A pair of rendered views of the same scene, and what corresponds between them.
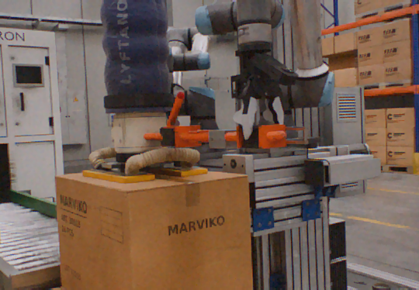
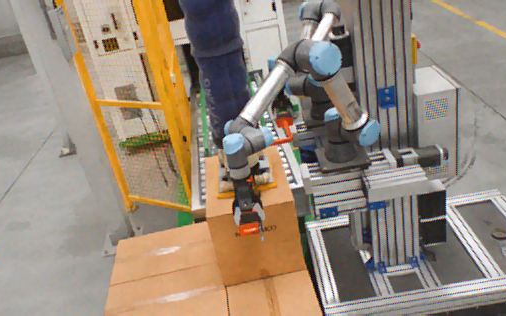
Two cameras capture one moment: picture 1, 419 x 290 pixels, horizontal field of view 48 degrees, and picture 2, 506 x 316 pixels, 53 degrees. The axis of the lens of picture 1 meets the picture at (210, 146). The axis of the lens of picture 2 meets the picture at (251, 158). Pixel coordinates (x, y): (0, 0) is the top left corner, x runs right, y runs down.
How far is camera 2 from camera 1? 1.54 m
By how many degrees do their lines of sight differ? 42
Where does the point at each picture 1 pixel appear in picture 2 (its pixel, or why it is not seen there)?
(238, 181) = (285, 204)
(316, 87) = (354, 136)
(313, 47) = (344, 111)
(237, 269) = (290, 252)
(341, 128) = (428, 127)
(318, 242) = (405, 210)
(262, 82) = not seen: hidden behind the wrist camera
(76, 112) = not seen: outside the picture
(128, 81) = (218, 131)
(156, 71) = not seen: hidden behind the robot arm
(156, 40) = (232, 104)
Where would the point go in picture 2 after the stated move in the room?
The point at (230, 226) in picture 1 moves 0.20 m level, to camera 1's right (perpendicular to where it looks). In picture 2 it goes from (281, 230) to (321, 237)
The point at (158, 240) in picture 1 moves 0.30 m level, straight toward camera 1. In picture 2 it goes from (229, 240) to (198, 285)
